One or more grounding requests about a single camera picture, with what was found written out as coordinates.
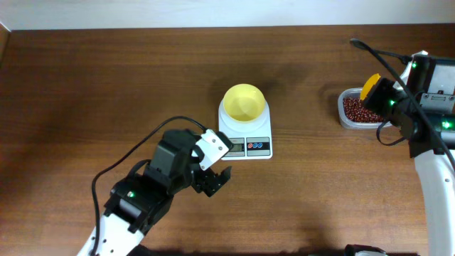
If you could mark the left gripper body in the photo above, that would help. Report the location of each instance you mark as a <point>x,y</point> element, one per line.
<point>200,178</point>

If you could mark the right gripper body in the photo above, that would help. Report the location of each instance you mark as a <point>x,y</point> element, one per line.
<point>387,101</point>

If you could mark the yellow measuring scoop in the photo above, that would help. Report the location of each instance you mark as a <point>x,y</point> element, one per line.
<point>369,84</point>

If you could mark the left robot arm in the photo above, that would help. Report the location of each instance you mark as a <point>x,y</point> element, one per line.
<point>143,197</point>

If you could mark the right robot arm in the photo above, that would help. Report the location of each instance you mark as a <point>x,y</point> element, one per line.
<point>421,105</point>

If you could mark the white digital kitchen scale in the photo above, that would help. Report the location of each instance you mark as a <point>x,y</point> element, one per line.
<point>251,140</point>

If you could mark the yellow plastic bowl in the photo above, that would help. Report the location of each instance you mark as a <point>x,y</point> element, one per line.
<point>244,102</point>

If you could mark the red beans in container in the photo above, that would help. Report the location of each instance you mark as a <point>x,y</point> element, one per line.
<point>355,112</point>

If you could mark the clear plastic container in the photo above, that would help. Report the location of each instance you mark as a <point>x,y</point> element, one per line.
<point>344,120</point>

